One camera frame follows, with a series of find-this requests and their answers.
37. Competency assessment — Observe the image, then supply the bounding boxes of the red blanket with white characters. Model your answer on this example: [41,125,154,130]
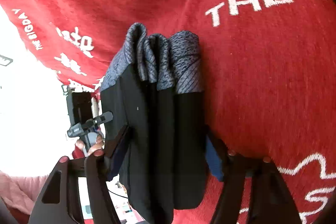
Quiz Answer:
[1,0,335,223]

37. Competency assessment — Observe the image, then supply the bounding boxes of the black pants with blue trim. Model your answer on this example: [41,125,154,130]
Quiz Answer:
[100,23,208,223]

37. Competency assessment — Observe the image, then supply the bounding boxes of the person's left hand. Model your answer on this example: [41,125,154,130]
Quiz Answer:
[75,133,106,158]

